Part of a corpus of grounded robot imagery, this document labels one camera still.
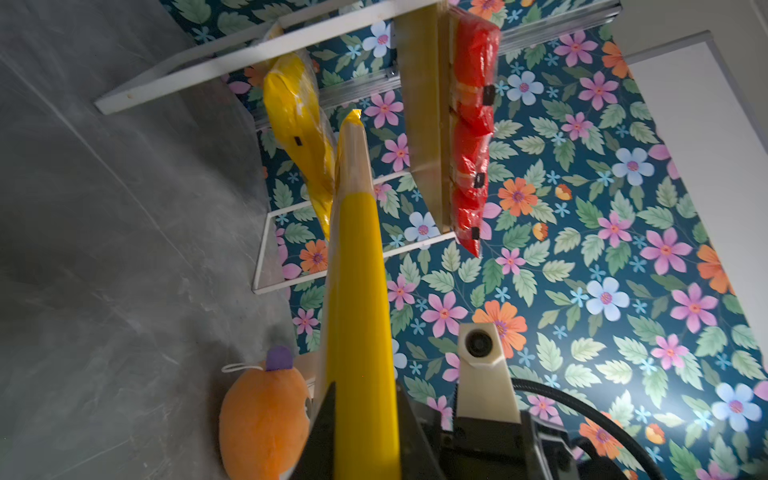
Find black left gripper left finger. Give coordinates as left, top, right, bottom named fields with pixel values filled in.
left=289, top=382, right=336, bottom=480

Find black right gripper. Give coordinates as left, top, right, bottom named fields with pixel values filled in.
left=419, top=407, right=579, bottom=479

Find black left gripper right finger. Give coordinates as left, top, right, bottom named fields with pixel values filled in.
left=397, top=389, right=445, bottom=479

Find yellow pasta bag bottom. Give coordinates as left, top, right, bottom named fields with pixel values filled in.
left=323, top=109, right=401, bottom=479

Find yellow pasta bag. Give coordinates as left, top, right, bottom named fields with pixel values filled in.
left=323, top=109, right=401, bottom=479
left=263, top=50, right=336, bottom=238

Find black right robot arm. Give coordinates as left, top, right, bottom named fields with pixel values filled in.
left=412, top=378, right=665, bottom=479

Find wooden two-tier shelf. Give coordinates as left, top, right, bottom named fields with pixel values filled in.
left=94, top=0, right=517, bottom=295

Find orange shark plush toy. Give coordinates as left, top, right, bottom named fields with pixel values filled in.
left=218, top=346, right=310, bottom=479

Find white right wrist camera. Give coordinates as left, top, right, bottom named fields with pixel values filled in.
left=454, top=323, right=521, bottom=424

